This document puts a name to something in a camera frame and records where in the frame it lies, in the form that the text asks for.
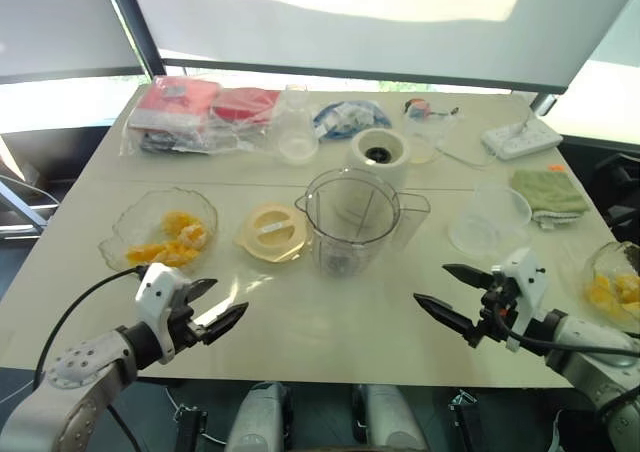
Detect beige blender lid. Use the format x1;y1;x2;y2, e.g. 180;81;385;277
233;201;310;263

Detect plastic bag with red items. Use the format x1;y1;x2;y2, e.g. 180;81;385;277
119;75;284;156

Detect clear plastic flask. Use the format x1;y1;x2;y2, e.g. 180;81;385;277
272;84;319;167

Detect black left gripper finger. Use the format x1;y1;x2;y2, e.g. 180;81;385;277
192;278;219;304
198;301;250;344

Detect black table bracket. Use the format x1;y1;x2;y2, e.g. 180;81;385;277
173;404;209;452
448;393;482;452

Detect dark window frame post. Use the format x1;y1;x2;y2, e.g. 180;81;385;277
98;0;167;81

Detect black chair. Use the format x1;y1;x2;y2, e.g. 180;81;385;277
592;150;640;246

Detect thin white cable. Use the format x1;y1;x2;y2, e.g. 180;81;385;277
434;109;499;169

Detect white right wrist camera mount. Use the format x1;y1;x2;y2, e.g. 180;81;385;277
492;247;549;351

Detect silver robot thigh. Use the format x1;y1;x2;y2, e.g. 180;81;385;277
227;381;294;452
357;382;430;452

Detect silver right robot thigh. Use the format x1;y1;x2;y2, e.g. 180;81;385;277
357;382;430;452

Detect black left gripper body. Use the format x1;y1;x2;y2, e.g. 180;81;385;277
168;282;207;357

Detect clear cup with yellow liquid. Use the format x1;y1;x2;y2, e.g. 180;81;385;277
403;114;446;166

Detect clear plastic measuring cup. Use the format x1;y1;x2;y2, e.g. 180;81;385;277
447;180;533;259

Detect blue and white bag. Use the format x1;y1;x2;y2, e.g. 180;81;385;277
312;99;393;142

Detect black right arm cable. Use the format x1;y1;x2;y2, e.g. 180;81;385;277
492;305;640;361

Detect metal rack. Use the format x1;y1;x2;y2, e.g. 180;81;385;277
0;134;62;236

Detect grey roller blind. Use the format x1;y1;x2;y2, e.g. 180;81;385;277
0;0;147;86
124;0;640;94

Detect green cloth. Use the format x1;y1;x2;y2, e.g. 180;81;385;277
508;168;590;231

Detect white blender base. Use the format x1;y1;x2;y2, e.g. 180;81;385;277
344;128;412;186

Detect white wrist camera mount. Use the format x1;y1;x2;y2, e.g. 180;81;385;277
492;247;549;351
134;263;194;366

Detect small red object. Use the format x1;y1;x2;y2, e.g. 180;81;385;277
403;99;434;119

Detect dark window frame bar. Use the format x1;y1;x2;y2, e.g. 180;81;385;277
162;58;570;96

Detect white power strip cord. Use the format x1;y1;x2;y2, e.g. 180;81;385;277
514;91;544;134

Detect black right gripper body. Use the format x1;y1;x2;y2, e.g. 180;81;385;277
472;274;519;346

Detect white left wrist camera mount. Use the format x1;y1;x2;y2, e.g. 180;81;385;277
134;263;194;366

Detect silver left robot thigh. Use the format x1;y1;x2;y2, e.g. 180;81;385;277
227;381;294;452

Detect wavy-rimmed clear glass bowl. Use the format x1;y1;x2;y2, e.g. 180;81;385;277
98;186;219;273

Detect white power strip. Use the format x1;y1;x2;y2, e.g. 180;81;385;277
480;122;564;161

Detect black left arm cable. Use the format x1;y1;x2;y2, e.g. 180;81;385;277
32;265;149;388

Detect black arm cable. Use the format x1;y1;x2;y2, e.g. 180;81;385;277
32;265;149;388
492;305;640;361

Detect clear blender jar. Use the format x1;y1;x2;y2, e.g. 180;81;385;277
294;167;431;278

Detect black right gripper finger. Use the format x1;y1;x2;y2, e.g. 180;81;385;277
442;265;494;291
413;294;476;347

